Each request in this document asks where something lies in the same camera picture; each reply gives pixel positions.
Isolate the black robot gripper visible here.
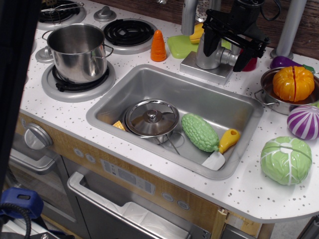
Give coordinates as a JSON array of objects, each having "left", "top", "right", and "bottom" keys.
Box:
[{"left": 203, "top": 8, "right": 270, "bottom": 72}]

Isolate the silver faucet lever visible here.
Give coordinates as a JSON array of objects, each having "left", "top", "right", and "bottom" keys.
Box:
[{"left": 216, "top": 47, "right": 239, "bottom": 66}]

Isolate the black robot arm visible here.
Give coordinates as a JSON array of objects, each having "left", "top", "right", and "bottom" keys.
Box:
[{"left": 203, "top": 0, "right": 271, "bottom": 72}]

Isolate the silver faucet base and spout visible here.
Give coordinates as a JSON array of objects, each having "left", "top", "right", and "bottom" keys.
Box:
[{"left": 180, "top": 0, "right": 240, "bottom": 85}]

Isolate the red toy item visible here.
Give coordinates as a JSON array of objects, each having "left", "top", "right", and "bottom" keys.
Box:
[{"left": 242, "top": 57, "right": 258, "bottom": 72}]

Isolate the green plastic cutting board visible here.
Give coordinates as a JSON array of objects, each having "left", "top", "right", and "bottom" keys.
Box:
[{"left": 166, "top": 34, "right": 231, "bottom": 60}]

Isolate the purple toy eggplant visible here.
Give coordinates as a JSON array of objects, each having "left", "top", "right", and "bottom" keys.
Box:
[{"left": 270, "top": 56, "right": 316, "bottom": 73}]

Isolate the small steel pan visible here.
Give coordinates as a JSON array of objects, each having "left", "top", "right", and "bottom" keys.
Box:
[{"left": 254, "top": 67, "right": 319, "bottom": 115}]

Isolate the grey metal sink basin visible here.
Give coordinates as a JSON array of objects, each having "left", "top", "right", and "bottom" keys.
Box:
[{"left": 87, "top": 65, "right": 264, "bottom": 180}]

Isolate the orange toy carrot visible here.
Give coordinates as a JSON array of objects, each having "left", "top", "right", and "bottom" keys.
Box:
[{"left": 151, "top": 30, "right": 166, "bottom": 62}]

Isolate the orange toy pumpkin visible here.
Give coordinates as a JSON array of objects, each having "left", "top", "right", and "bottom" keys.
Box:
[{"left": 272, "top": 66, "right": 315, "bottom": 102}]

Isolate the green toy bitter melon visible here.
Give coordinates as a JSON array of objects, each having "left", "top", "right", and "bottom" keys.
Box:
[{"left": 181, "top": 113, "right": 219, "bottom": 152}]

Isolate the back right stove burner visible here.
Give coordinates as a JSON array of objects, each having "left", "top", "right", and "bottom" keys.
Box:
[{"left": 102, "top": 18, "right": 157, "bottom": 55}]

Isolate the stove burner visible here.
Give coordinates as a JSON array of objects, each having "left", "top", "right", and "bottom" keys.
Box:
[
  {"left": 102, "top": 18, "right": 157, "bottom": 55},
  {"left": 37, "top": 0, "right": 86, "bottom": 30},
  {"left": 41, "top": 63, "right": 116, "bottom": 103}
]

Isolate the steel pot lid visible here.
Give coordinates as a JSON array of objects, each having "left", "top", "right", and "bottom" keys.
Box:
[{"left": 124, "top": 99, "right": 179, "bottom": 138}]

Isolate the purple striped toy onion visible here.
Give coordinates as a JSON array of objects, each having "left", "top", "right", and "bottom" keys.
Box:
[{"left": 287, "top": 105, "right": 319, "bottom": 140}]

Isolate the silver stove knob top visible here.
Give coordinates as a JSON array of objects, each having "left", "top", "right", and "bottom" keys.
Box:
[{"left": 94, "top": 6, "right": 117, "bottom": 22}]

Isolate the silver stove knob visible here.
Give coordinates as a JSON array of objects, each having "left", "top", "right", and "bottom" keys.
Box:
[
  {"left": 94, "top": 6, "right": 117, "bottom": 22},
  {"left": 35, "top": 46, "right": 54, "bottom": 64}
]

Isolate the green toy cabbage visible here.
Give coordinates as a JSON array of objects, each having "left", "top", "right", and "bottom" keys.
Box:
[{"left": 260, "top": 136, "right": 312, "bottom": 186}]

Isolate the yellow toy corn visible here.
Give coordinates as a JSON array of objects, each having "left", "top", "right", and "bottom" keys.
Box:
[{"left": 113, "top": 120, "right": 125, "bottom": 131}]

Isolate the stainless steel pot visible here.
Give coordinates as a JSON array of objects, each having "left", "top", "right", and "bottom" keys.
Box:
[{"left": 46, "top": 23, "right": 114, "bottom": 84}]

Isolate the front left stove burner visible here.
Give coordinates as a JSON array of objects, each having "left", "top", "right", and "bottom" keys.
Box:
[{"left": 41, "top": 63, "right": 116, "bottom": 103}]

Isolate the grey control panel display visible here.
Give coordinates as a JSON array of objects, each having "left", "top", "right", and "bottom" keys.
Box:
[{"left": 100, "top": 159, "right": 156, "bottom": 195}]

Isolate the back left stove burner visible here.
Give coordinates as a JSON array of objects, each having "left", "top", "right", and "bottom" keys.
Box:
[{"left": 37, "top": 0, "right": 86, "bottom": 30}]

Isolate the silver stove knob left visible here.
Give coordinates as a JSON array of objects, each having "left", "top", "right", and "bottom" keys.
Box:
[{"left": 35, "top": 46, "right": 54, "bottom": 64}]

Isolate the silver oven dial knob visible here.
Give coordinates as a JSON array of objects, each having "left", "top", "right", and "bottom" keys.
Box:
[{"left": 24, "top": 123, "right": 53, "bottom": 150}]

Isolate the silver vertical post right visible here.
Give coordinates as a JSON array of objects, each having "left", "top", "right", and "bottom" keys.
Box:
[{"left": 270, "top": 0, "right": 307, "bottom": 59}]

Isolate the yellow handled toy knife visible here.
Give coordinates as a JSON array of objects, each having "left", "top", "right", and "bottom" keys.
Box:
[{"left": 202, "top": 129, "right": 240, "bottom": 171}]

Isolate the wire rack on burner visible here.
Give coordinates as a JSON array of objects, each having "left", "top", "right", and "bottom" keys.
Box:
[{"left": 39, "top": 0, "right": 84, "bottom": 23}]

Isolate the silver dishwasher door handle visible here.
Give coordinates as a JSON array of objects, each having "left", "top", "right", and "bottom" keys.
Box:
[{"left": 67, "top": 171, "right": 211, "bottom": 239}]

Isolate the silver oven door handle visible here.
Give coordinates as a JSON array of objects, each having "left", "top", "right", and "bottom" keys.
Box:
[{"left": 10, "top": 149, "right": 56, "bottom": 175}]

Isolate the black cable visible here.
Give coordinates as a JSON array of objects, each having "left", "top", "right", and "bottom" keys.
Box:
[{"left": 0, "top": 203, "right": 32, "bottom": 239}]

